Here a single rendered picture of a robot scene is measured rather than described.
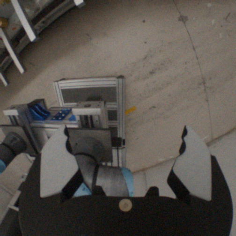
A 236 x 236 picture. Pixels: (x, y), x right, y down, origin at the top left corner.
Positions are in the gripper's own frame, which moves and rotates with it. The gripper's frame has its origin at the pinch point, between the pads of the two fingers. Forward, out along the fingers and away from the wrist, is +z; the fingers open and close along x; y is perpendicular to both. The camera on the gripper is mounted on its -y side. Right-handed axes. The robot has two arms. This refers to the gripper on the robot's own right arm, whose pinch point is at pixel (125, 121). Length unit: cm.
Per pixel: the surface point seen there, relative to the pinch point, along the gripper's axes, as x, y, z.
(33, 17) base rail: -58, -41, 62
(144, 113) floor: 30, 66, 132
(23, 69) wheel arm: -59, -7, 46
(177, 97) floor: 74, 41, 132
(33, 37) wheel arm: -39, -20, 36
